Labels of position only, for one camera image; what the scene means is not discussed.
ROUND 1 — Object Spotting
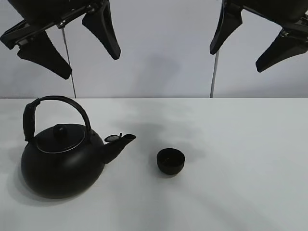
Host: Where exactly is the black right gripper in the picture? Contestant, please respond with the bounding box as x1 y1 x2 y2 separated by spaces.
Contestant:
210 0 308 73

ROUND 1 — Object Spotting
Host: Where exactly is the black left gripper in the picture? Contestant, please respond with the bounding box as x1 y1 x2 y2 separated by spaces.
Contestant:
0 0 121 79

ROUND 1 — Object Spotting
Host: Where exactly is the black round teapot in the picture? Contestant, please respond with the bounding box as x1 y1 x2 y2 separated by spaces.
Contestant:
20 95 136 199

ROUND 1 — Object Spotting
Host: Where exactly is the small black teacup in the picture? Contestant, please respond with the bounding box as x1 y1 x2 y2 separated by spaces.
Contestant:
156 148 185 175

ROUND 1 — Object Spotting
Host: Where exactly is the dark left wall seam strip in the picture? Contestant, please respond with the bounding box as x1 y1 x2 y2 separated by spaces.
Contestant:
61 27 77 99

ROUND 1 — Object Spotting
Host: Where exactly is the silver right wall seam strip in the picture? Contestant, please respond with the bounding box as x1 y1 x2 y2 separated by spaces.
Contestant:
209 51 219 98

